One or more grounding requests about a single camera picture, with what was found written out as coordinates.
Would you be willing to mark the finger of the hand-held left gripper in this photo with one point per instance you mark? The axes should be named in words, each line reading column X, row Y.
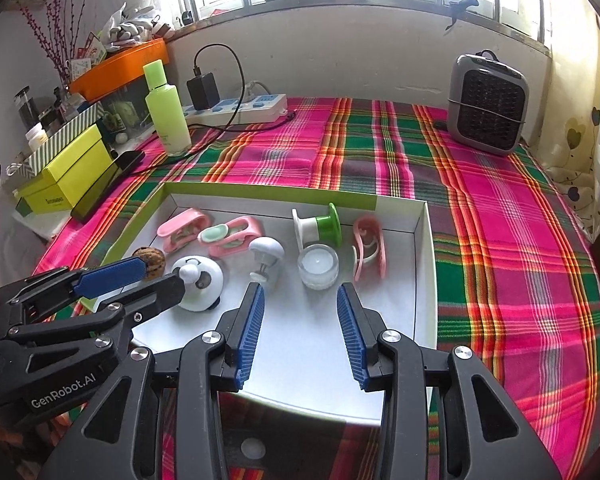
column 110, row 277
column 150, row 297

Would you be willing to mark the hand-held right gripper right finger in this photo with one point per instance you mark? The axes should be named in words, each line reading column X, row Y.
column 352, row 335

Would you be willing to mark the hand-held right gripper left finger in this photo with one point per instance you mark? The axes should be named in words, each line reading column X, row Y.
column 250, row 330

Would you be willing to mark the brown walnut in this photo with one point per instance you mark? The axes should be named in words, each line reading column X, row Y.
column 155, row 257

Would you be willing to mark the white panda figure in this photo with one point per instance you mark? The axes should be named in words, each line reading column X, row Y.
column 205, row 280

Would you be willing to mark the green white cardboard box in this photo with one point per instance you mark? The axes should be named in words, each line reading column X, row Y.
column 300, row 360

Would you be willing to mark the white candle cup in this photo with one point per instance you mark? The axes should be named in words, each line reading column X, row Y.
column 319, row 265

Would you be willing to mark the white mushroom-shaped knob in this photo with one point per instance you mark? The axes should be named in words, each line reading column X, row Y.
column 266, row 252

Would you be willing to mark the plain pink clip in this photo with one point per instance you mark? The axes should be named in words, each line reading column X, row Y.
column 180, row 222

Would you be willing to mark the pink white clip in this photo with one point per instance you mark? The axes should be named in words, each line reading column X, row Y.
column 370, row 250

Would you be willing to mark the green white spool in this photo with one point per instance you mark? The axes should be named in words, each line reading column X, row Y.
column 317, row 227

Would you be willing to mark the black smartphone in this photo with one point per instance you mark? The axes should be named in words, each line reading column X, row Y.
column 105, row 185

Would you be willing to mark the small dark green box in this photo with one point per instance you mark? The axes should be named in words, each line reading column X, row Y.
column 22, row 205

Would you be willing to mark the yellow green shoebox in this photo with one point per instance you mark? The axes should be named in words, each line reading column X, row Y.
column 70, row 170

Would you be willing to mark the pink green plaid blanket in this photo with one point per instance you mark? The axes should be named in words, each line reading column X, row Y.
column 480, row 260

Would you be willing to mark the grey white striped box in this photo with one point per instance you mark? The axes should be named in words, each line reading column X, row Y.
column 67, row 132

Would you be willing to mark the white pill bottle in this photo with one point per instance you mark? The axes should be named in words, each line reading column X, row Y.
column 36, row 136

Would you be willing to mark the glass tank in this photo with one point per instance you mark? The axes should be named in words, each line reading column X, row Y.
column 125, row 110

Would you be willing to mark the light green plastic bottle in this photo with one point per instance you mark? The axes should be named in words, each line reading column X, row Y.
column 167, row 115

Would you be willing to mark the dark glass jar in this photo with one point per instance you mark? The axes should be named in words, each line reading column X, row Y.
column 25, row 107

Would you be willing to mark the orange plastic tray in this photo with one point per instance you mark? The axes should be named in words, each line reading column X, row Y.
column 120, row 70

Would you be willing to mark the black charger plug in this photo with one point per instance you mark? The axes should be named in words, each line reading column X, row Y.
column 203, row 90

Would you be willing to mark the white blue power strip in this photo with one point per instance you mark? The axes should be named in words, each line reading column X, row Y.
column 250, row 107

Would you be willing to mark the white gloves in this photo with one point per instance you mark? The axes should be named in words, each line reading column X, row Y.
column 130, row 22

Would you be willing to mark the pink flower branches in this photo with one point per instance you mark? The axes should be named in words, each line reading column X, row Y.
column 55, row 25

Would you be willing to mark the grey space heater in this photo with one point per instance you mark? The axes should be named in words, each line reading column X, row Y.
column 487, row 105

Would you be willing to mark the heart print curtain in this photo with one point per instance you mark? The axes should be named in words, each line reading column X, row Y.
column 590, row 160

